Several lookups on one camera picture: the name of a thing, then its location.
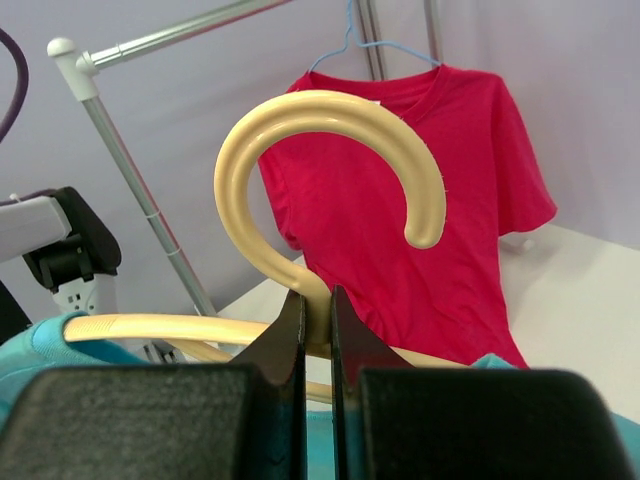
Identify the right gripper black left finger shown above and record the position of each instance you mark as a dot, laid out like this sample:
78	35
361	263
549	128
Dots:
92	410

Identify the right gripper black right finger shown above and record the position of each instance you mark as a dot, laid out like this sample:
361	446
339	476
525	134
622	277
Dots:
393	420

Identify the teal t shirt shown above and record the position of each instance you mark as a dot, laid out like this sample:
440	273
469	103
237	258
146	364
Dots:
91	410

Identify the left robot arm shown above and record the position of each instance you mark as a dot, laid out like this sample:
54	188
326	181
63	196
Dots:
67	248

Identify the grey clothes rack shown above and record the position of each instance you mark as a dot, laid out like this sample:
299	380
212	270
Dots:
170	79

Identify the blue wire hanger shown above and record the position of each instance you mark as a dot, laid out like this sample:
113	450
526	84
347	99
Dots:
354	27

